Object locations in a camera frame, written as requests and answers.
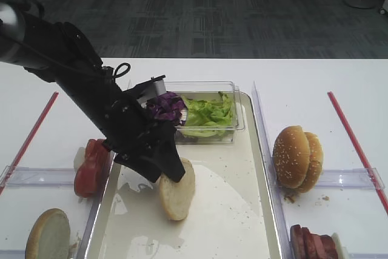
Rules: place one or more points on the white left pusher block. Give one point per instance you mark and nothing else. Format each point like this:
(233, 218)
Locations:
(79, 158)

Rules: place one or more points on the long clear divider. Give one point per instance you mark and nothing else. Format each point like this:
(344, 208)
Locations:
(283, 246)
(101, 202)

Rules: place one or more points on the left lower clear rail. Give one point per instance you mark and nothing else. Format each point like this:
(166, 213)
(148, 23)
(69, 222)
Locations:
(12, 254)

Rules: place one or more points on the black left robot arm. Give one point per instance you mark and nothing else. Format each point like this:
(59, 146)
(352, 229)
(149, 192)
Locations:
(61, 53)

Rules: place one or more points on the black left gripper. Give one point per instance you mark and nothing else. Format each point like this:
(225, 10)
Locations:
(142, 143)

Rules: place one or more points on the right long clear divider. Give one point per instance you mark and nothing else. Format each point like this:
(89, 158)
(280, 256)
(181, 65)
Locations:
(283, 246)

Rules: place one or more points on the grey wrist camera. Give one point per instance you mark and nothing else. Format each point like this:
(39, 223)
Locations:
(149, 89)

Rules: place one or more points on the right red strip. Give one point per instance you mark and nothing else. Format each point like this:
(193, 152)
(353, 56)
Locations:
(362, 156)

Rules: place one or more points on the front tomato slice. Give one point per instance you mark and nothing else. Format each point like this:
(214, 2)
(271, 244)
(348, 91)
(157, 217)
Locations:
(88, 177)

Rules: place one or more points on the sesame bun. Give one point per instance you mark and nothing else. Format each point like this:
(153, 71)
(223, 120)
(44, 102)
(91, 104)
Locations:
(291, 156)
(316, 163)

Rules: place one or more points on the clear plastic salad container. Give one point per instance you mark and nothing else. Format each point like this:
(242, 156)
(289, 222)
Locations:
(208, 90)

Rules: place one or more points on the right sesame top bun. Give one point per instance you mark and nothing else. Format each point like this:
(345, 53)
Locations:
(316, 163)

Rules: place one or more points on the left long clear divider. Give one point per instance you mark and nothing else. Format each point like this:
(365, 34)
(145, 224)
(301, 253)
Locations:
(101, 202)

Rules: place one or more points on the left red strip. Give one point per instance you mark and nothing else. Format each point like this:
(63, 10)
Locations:
(27, 140)

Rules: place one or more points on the rear tomato slice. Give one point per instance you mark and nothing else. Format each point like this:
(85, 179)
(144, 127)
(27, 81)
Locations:
(94, 149)

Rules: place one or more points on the white pusher block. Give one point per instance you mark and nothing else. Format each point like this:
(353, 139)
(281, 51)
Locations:
(341, 250)
(79, 158)

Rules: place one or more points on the tomato slice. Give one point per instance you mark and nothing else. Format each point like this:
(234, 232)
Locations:
(88, 177)
(94, 149)

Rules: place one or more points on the right upper clear rail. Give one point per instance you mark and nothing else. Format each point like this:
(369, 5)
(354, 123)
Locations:
(362, 178)

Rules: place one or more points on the left sesame top bun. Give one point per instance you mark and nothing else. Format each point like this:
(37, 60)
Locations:
(291, 156)

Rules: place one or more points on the sliced meat patties stack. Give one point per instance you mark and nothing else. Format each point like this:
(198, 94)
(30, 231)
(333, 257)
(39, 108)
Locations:
(308, 245)

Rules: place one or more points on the red strip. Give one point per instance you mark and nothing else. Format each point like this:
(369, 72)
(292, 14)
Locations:
(27, 140)
(362, 156)

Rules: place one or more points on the clear rail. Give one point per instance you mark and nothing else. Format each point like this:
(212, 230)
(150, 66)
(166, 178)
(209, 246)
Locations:
(366, 256)
(37, 177)
(362, 178)
(12, 254)

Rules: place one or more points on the left upper clear rail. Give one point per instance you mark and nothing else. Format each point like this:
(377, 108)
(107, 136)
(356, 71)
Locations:
(37, 177)

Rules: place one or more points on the right lower clear rail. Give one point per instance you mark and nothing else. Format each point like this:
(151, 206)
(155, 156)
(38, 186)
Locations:
(366, 256)

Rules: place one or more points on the green lettuce leaves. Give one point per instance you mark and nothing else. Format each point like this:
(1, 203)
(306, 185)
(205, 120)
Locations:
(212, 114)

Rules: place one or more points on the bun half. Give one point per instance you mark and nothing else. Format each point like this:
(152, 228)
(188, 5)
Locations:
(175, 197)
(49, 236)

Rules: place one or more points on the white right pusher block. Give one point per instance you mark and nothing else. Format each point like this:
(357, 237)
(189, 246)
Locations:
(341, 250)

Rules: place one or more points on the purple cabbage leaves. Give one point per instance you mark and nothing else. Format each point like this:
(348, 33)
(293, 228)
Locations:
(168, 106)

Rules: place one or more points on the metal baking tray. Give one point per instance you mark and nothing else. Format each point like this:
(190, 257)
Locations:
(230, 215)

